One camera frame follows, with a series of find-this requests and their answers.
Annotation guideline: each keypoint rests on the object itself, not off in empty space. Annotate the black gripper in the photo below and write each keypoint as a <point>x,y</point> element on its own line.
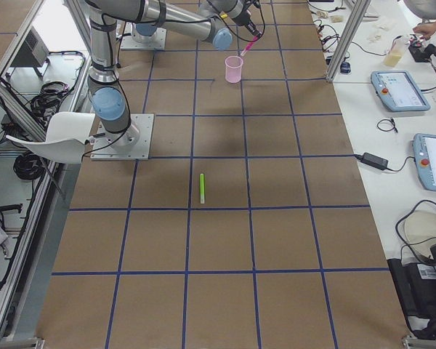
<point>248,24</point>

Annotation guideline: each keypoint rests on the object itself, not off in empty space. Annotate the pink marker pen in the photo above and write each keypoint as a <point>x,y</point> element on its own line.
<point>249,46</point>

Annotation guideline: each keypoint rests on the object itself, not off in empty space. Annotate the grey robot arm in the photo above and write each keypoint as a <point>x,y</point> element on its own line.
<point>142,25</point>

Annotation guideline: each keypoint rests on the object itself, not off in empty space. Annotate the pink mesh cup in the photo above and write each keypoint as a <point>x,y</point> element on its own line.
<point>233,69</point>

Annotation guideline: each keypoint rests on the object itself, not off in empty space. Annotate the plastic bottle yellow liquid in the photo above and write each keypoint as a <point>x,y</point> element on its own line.
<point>396,51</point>

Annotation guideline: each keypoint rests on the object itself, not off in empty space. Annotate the far blue teach pendant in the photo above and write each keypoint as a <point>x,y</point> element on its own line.
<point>398,91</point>

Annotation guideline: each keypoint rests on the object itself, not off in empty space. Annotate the blue teach pendant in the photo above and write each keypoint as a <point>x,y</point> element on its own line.
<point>424,150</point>
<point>398,91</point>

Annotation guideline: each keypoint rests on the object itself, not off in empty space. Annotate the green highlighter pen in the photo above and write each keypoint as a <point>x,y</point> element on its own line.
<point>202,188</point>

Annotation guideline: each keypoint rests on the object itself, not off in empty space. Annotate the black power adapter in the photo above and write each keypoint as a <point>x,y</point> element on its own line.
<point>372,161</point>

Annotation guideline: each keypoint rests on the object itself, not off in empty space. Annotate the white plastic chair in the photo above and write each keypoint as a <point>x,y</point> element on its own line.
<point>65,139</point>

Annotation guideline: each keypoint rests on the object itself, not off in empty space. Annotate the near blue teach pendant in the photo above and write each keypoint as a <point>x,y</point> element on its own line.
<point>424,150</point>

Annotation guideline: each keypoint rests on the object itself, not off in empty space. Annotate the aluminium frame post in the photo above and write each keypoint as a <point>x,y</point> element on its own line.
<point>347,36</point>

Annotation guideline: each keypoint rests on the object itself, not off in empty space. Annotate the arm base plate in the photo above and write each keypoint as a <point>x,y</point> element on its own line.
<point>134,41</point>
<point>134,144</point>

